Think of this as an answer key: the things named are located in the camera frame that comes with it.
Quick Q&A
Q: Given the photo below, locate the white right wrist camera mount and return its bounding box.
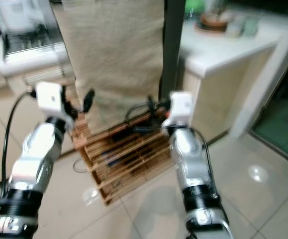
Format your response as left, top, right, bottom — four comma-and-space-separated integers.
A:
163, 91, 194, 127

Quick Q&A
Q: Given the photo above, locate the steel gas stove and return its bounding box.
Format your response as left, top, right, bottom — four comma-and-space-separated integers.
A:
4, 27, 55, 65

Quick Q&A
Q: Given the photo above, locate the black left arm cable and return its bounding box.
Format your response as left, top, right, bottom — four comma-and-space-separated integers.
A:
0, 91, 39, 225

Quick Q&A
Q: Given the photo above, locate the white cup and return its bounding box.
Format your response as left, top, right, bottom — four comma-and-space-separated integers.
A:
226, 19, 244, 38

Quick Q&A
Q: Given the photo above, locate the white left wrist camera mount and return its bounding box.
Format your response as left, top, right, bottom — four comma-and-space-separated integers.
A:
35, 81, 66, 119

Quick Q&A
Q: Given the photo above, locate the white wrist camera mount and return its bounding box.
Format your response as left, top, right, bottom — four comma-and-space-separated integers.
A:
35, 81, 66, 119
163, 91, 194, 127

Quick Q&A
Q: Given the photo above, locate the green cup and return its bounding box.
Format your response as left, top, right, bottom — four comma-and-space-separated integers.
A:
243, 16, 261, 36

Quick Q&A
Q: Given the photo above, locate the potted plant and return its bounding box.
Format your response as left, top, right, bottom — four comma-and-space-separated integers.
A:
198, 0, 235, 33

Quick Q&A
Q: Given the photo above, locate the grey mini fridge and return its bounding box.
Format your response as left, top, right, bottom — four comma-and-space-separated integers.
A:
34, 0, 71, 83

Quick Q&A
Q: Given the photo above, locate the wooden slatted rack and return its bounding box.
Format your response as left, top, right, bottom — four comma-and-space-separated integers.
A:
72, 112, 174, 206

